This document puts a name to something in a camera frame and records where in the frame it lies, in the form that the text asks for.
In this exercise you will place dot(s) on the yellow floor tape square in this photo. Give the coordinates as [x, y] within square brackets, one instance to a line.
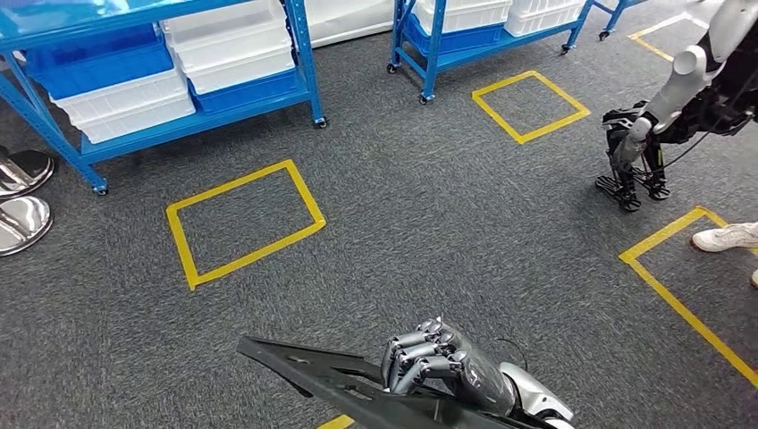
[503, 84]
[681, 311]

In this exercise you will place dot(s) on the black plastic plate frame part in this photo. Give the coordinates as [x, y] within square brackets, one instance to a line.
[320, 370]

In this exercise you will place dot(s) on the blue metal shelf rack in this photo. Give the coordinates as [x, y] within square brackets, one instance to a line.
[177, 126]
[435, 47]
[612, 18]

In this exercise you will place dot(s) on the white and black humanoid robot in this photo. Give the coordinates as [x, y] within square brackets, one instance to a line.
[675, 89]

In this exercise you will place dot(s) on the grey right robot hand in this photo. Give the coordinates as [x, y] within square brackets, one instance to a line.
[474, 379]

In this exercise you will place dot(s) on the person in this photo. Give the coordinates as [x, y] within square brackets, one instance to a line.
[725, 237]

